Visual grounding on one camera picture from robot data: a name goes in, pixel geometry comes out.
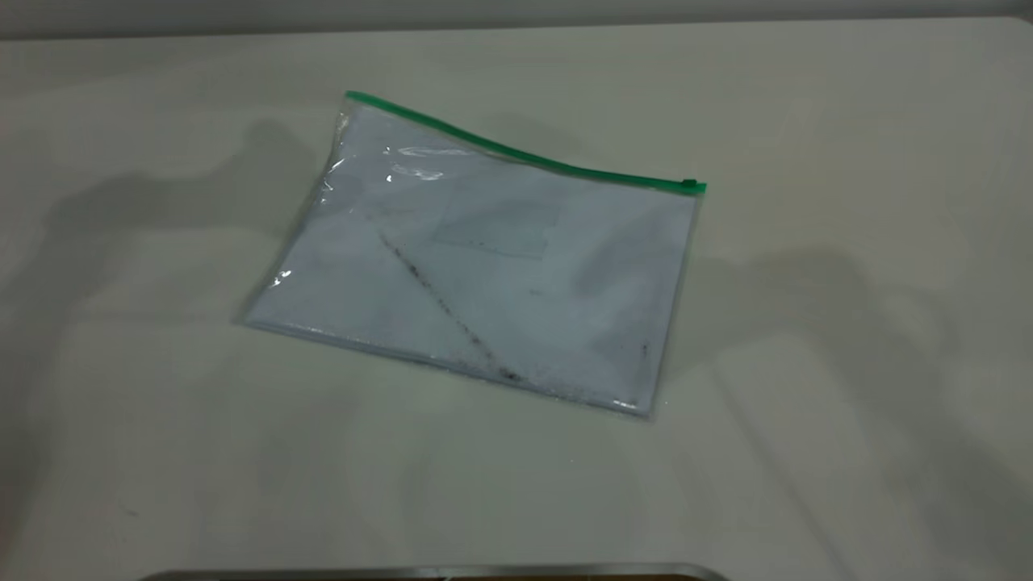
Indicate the green zipper slider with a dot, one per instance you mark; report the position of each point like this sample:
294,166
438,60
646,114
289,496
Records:
689,186

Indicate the clear plastic zipper bag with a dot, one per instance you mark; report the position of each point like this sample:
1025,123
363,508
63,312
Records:
500,274

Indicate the silver metal rim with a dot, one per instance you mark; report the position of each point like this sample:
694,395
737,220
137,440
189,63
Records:
436,572

